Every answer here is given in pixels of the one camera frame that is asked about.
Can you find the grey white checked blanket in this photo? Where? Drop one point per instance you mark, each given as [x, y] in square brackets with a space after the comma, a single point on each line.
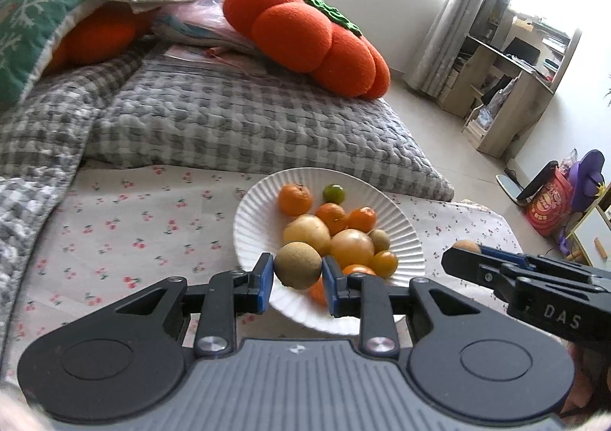
[43, 163]

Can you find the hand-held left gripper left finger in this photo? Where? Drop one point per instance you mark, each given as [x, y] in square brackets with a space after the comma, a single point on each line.
[266, 285]

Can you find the grey curtain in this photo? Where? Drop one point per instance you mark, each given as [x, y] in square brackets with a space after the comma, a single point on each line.
[448, 20]

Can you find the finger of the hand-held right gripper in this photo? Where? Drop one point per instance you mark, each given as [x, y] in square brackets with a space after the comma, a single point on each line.
[506, 255]
[465, 264]

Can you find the clear pink plastic bag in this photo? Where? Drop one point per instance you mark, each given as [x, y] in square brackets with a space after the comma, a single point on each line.
[200, 15]

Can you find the black monitor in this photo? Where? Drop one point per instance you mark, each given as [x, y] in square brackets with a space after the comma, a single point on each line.
[522, 51]

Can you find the orange cherry tomato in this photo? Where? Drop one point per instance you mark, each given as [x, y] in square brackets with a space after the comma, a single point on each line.
[358, 270]
[362, 219]

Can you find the yellow passion fruit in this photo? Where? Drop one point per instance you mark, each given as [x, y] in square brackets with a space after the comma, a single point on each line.
[306, 233]
[352, 248]

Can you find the green yellow cherry tomato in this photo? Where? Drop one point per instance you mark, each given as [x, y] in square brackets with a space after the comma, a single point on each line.
[334, 193]

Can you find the dark grey checked quilt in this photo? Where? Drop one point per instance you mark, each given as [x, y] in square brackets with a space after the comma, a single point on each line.
[257, 125]

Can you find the orange tangerine with stem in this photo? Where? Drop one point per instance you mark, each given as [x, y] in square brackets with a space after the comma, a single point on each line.
[317, 292]

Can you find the orange pumpkin cushion green stem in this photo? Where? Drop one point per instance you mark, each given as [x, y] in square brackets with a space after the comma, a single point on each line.
[305, 34]

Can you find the green branch pattern pillow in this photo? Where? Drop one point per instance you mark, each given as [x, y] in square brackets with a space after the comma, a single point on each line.
[33, 25]

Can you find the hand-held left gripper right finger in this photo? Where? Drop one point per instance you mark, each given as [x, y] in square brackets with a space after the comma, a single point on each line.
[332, 292]

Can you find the purple hat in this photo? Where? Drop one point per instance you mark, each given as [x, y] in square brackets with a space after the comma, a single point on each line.
[589, 182]

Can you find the small orange mandarin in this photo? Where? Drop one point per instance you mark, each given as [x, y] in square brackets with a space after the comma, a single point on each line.
[332, 218]

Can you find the plain orange cushion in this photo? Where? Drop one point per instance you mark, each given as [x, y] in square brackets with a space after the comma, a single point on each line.
[90, 37]

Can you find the cherry print cloth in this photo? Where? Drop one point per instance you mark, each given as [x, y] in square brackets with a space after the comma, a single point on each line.
[143, 230]

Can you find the person's right forearm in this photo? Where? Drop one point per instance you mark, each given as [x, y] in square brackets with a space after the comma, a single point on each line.
[594, 378]

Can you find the grey slipper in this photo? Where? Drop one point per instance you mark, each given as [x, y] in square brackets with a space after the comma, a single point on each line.
[510, 187]

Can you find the white ribbed plate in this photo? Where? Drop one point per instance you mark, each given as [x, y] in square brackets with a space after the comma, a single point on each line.
[257, 221]

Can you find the wooden shelf desk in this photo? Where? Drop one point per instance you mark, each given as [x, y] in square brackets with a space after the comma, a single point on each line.
[515, 92]

